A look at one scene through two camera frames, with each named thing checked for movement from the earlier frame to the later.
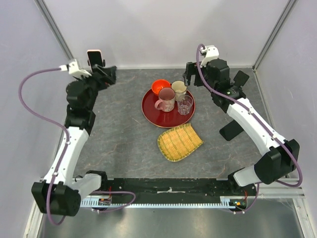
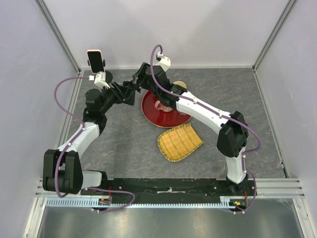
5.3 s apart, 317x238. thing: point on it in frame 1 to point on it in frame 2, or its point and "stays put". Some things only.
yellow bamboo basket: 179,142 stays put
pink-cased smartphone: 95,57 stays put
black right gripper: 191,69 to 137,76
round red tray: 161,118 stays put
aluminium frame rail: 275,190 stays put
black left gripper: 104,81 to 122,93
